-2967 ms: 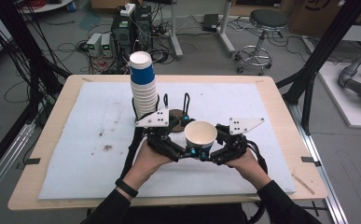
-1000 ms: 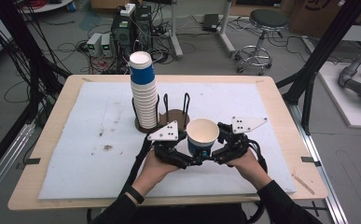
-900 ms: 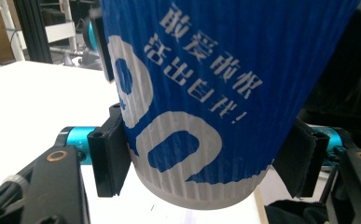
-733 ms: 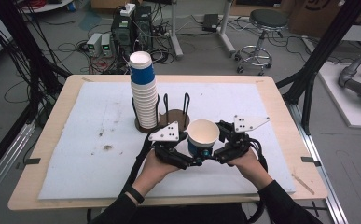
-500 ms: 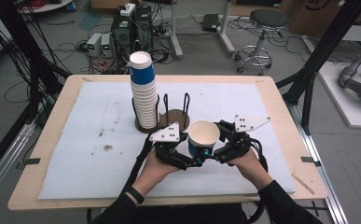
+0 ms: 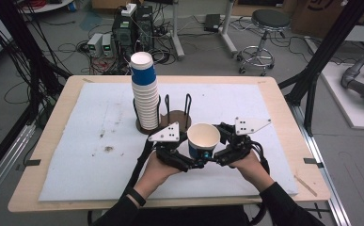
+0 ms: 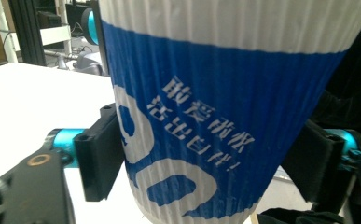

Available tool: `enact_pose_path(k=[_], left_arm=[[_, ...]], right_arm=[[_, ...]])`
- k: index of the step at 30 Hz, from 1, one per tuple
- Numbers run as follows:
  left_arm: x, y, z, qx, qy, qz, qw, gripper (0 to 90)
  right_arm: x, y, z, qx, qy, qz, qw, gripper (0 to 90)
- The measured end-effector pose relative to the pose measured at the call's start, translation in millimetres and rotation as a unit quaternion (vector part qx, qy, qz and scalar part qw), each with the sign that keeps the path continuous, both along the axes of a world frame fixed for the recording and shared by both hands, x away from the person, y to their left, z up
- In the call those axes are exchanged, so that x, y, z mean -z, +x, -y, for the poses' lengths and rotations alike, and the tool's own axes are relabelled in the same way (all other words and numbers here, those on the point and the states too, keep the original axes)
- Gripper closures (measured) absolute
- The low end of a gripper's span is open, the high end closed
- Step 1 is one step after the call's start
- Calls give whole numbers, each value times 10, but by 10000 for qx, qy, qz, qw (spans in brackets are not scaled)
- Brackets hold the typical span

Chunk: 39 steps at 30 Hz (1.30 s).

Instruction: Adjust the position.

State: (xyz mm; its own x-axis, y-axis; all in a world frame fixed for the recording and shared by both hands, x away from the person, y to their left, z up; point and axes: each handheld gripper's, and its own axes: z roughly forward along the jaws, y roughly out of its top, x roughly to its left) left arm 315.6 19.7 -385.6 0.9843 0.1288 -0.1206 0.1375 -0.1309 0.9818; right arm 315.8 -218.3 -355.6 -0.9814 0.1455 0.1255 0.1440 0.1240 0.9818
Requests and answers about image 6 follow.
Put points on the blue and white paper cup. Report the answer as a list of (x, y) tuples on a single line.
[(203, 138)]

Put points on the aluminium rail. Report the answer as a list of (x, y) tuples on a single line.
[(4, 163), (320, 157)]

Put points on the black computer tower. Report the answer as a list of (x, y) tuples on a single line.
[(124, 31)]

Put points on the black wristband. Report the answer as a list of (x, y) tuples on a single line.
[(135, 196)]

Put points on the white platform board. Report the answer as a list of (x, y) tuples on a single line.
[(342, 106)]

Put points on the black box on floor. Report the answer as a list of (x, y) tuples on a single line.
[(212, 22)]

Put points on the white power strip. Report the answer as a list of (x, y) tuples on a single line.
[(129, 10)]

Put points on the brown cup holder rack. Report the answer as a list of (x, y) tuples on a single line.
[(176, 119)]

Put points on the person's left hand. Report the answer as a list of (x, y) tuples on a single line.
[(154, 179)]

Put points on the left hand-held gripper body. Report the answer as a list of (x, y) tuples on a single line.
[(167, 144)]

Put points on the white foam mat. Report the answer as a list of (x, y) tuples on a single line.
[(107, 169)]

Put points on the black round stool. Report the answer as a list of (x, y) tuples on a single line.
[(269, 20)]

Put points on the person's dark clothing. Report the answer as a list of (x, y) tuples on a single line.
[(195, 218)]

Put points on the person's right hand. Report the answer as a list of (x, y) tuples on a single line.
[(253, 172)]

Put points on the black tape piece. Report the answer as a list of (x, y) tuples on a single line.
[(313, 161), (32, 162)]

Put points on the grey power supply unit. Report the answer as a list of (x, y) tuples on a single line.
[(95, 44), (107, 45)]

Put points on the wooden table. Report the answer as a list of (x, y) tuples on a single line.
[(295, 150)]

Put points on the stack of paper cups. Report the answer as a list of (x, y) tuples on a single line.
[(145, 97)]

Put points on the cardboard box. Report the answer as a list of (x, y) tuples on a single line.
[(320, 19)]

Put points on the white desk leg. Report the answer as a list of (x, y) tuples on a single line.
[(177, 34), (228, 31)]

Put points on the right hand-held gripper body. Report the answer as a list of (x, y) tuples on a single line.
[(244, 141)]

